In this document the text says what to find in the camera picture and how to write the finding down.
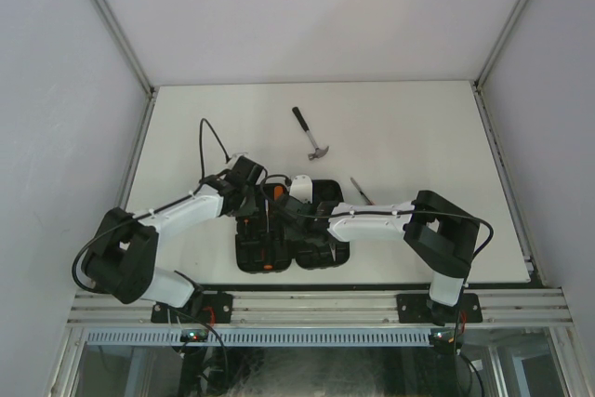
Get black plastic tool case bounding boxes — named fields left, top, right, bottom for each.
left=235, top=182, right=350, bottom=274

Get orange grip bit screwdriver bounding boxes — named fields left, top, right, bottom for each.
left=273, top=185, right=284, bottom=201

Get black orange handled screwdriver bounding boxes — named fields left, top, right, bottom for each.
left=263, top=200, right=274, bottom=271

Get orange handled needle-nose pliers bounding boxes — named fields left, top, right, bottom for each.
left=329, top=243, right=337, bottom=262

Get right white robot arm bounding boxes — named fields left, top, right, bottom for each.
left=272, top=190, right=483, bottom=322

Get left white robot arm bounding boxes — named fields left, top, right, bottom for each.
left=72, top=155, right=265, bottom=323

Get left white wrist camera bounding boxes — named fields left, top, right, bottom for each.
left=230, top=152, right=249, bottom=161

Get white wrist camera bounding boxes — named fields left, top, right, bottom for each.
left=230, top=152, right=249, bottom=161
left=289, top=175, right=313, bottom=204

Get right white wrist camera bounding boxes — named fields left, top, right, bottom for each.
left=289, top=175, right=313, bottom=204

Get black handled claw hammer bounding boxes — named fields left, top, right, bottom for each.
left=292, top=107, right=329, bottom=161

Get left black camera cable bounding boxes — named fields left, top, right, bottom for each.
left=71, top=117, right=233, bottom=294

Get black camera cable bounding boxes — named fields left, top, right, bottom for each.
left=71, top=117, right=233, bottom=294
left=259, top=174, right=495, bottom=305

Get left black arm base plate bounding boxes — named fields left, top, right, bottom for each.
left=151, top=291, right=233, bottom=325

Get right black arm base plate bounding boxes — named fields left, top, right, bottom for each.
left=396, top=293, right=483, bottom=326

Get blue slotted cable duct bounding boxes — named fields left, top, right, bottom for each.
left=86, top=327, right=432, bottom=348

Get right black camera cable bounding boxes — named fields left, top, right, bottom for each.
left=259, top=174, right=495, bottom=305

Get aluminium front frame rail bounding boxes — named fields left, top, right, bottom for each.
left=67, top=289, right=573, bottom=327

